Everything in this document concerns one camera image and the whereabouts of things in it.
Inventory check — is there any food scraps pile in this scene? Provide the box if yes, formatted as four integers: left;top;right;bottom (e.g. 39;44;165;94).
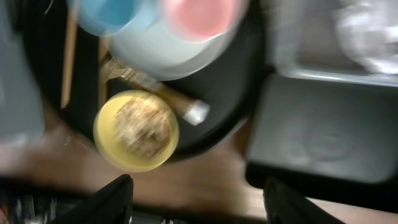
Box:
115;98;170;159

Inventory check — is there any round black tray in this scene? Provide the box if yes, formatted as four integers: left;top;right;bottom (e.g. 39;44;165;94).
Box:
21;0;265;162

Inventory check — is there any crumpled white paper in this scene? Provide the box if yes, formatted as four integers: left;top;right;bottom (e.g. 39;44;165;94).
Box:
335;0;397;75

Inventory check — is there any black rectangular tray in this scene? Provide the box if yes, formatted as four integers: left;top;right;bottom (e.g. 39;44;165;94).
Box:
245;75;397;213

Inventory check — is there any wooden chopstick left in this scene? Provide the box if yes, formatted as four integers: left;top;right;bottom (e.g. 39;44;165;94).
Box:
60;4;79;109

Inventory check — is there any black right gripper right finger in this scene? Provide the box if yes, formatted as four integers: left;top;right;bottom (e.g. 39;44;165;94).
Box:
263;177;343;224

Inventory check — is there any wooden chopstick right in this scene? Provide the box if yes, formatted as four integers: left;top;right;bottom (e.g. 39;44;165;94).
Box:
97;36;110;110

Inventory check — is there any clear plastic bin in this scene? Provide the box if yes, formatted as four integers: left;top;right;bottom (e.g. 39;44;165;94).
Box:
267;0;397;87

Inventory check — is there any blue plastic cup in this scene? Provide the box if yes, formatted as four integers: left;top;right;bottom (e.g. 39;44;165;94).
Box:
66;0;142;36

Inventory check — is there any light grey plate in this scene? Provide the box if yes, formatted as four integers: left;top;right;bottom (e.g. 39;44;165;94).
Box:
110;17;236;81

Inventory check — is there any pink plastic cup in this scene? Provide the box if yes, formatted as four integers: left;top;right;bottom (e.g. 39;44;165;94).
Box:
161;0;249;42

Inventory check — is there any yellow plastic bowl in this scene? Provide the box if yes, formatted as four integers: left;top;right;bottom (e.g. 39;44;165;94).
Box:
93;90;179;172

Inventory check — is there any wooden chopstick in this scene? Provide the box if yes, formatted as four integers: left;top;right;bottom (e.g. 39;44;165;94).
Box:
97;36;110;110
60;4;79;109

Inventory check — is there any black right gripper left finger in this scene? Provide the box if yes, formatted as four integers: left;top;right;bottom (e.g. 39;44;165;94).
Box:
50;174;134;224

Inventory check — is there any gold foil wrapper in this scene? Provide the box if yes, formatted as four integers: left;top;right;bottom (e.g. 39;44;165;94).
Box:
99;55;210;126

